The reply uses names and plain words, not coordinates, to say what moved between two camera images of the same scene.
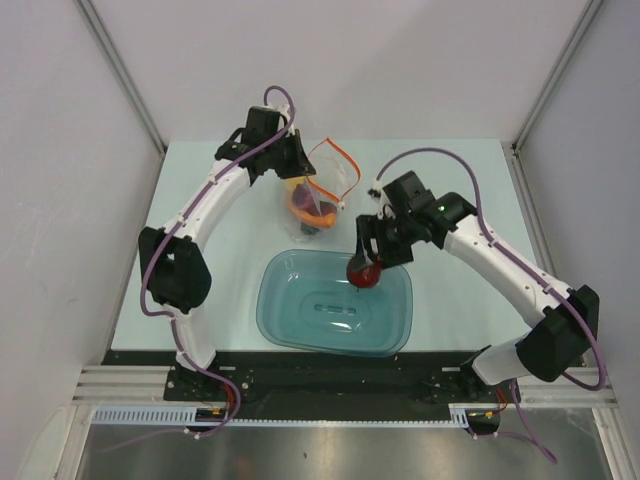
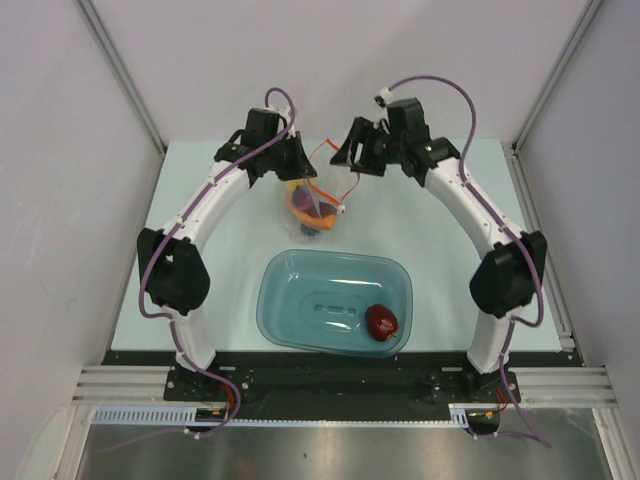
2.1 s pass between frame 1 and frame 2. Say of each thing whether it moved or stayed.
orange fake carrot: stayed
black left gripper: stayed
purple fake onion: stayed
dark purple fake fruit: moved
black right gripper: moved
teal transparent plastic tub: stayed
